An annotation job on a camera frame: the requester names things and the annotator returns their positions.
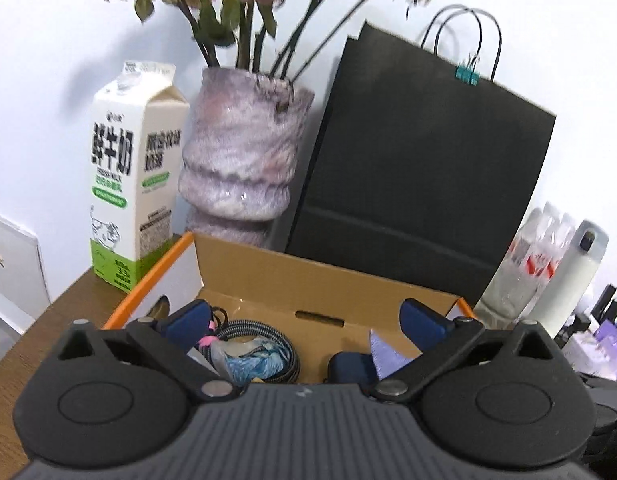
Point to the pink marbled vase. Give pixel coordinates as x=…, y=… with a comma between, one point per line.
x=243, y=160

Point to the black stand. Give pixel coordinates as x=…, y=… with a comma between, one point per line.
x=608, y=302

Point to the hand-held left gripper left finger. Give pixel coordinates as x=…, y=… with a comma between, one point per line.
x=188, y=321

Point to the dried rose bouquet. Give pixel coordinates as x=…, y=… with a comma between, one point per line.
x=238, y=5

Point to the red cardboard box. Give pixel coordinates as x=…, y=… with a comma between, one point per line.
x=268, y=280

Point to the white wall panel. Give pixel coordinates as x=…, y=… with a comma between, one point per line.
x=13, y=270

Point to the wooden desktop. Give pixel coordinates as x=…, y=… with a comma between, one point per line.
x=18, y=350

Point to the clear water bottle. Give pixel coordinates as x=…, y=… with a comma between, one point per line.
x=508, y=270
x=555, y=250

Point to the navy zip case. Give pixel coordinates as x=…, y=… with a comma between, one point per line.
x=351, y=367

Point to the teal binder clip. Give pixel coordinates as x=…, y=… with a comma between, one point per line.
x=468, y=72

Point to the blue crumpled wrapper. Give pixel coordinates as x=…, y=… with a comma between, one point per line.
x=251, y=364

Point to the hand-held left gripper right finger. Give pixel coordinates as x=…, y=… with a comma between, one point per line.
x=422, y=321

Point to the white thermos flask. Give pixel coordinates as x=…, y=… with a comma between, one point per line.
x=570, y=280

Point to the black paper bag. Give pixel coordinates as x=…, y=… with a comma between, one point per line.
x=418, y=175

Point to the purple gift bag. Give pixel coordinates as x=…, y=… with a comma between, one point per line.
x=608, y=350

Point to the white green milk carton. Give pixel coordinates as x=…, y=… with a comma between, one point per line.
x=133, y=175

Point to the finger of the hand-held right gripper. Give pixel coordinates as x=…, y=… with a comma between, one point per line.
x=610, y=400

